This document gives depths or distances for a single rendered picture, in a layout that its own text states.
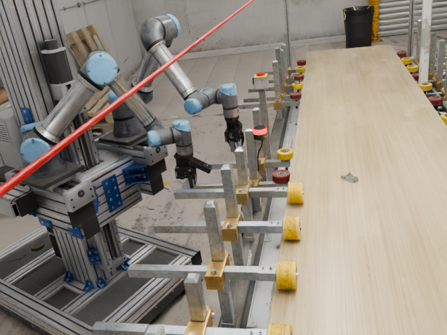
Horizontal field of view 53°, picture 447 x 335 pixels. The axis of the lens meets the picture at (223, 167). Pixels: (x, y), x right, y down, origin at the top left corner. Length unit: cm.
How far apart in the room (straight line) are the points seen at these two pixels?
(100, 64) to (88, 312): 135
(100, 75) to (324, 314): 119
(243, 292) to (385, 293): 55
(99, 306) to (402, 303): 171
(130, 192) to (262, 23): 763
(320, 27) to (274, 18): 96
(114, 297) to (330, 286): 152
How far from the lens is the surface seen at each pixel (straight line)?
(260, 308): 175
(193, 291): 116
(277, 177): 200
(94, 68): 185
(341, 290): 138
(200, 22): 980
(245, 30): 974
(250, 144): 201
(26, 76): 227
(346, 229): 163
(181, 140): 201
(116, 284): 272
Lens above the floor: 179
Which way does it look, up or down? 24 degrees down
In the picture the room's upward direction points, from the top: 8 degrees counter-clockwise
